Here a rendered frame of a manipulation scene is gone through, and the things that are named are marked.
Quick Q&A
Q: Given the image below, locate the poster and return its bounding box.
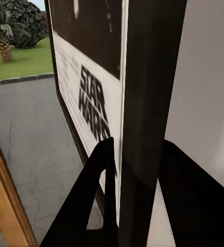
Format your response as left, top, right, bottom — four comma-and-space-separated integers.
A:
45, 0, 187, 247

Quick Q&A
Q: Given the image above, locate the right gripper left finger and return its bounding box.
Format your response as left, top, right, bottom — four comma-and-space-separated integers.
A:
40, 137, 117, 247

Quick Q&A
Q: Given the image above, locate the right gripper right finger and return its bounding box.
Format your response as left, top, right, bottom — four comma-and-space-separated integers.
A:
158, 140, 224, 247

